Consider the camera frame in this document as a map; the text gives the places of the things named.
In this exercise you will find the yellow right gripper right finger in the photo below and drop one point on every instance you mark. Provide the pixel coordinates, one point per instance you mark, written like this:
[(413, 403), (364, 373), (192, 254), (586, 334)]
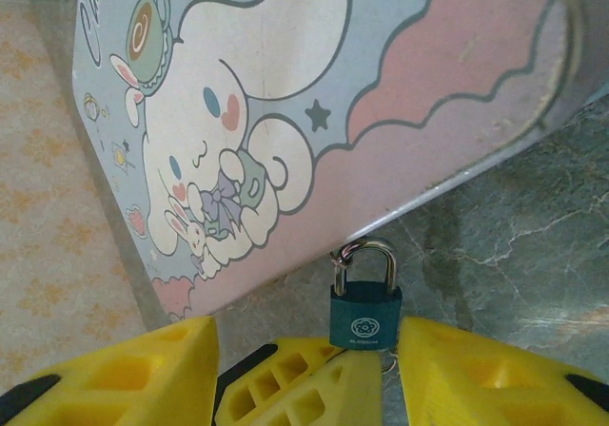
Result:
[(499, 388)]

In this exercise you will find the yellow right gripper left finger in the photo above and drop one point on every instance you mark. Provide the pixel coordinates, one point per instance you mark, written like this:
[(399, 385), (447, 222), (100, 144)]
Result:
[(95, 388)]

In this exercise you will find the teal padlock with steel shackle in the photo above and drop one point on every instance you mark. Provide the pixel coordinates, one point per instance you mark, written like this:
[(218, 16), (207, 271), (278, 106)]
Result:
[(364, 316)]

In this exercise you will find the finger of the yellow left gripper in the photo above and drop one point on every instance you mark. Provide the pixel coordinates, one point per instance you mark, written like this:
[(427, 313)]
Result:
[(347, 397), (266, 388)]

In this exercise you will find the cartoon print tin box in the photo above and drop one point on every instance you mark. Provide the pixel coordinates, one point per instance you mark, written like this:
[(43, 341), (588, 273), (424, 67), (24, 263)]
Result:
[(333, 112)]

